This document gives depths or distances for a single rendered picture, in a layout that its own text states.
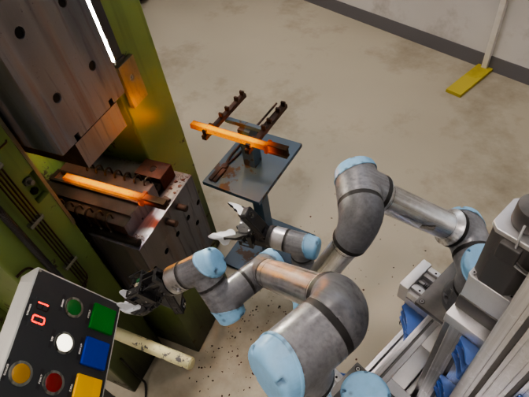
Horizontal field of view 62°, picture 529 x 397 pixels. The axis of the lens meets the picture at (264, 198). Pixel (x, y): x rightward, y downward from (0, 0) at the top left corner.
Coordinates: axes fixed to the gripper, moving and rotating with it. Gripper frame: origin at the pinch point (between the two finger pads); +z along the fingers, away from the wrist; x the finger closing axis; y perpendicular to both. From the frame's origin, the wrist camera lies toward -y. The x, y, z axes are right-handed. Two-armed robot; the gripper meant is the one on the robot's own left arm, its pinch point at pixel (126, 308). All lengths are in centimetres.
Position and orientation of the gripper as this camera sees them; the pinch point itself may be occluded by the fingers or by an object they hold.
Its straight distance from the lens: 130.9
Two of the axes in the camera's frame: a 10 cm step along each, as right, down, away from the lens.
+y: -6.0, -5.1, -6.2
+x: 0.4, 7.5, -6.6
